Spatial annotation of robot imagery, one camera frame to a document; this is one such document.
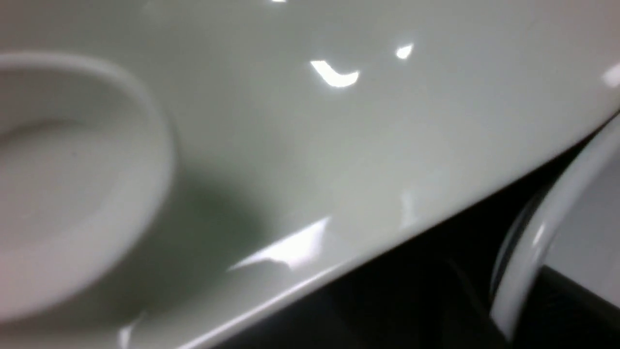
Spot black serving tray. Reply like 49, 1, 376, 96
213, 131, 620, 349

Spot white soup spoon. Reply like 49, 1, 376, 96
1, 51, 178, 322

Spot white small bowl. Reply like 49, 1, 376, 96
490, 116, 620, 349

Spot large white square plate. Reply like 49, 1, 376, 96
1, 0, 619, 349

